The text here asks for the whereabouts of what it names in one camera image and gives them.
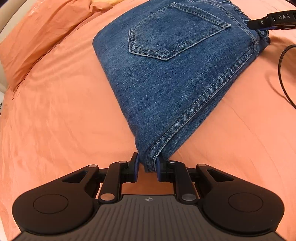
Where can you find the yellow plush cushion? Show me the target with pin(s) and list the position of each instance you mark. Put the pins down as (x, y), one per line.
(110, 2)

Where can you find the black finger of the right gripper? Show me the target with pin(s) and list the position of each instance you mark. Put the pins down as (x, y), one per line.
(282, 20)

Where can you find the blue denim jeans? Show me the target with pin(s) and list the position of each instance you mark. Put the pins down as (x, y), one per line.
(169, 63)

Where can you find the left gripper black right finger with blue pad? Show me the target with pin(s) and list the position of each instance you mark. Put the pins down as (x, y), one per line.
(176, 173)

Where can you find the orange bed sheet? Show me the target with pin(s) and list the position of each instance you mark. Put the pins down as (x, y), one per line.
(64, 116)

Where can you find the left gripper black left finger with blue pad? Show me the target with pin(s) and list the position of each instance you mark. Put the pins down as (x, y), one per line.
(114, 176)

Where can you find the orange pillow left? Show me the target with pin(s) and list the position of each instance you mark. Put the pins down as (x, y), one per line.
(46, 23)

